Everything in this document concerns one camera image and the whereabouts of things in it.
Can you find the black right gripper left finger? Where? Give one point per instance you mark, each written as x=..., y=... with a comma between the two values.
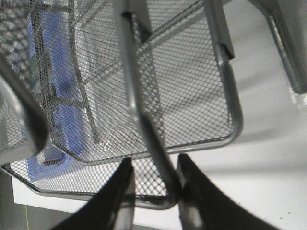
x=112, y=208

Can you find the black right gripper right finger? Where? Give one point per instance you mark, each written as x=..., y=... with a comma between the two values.
x=204, y=207

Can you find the blue plastic tray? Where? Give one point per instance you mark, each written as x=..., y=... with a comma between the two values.
x=56, y=88

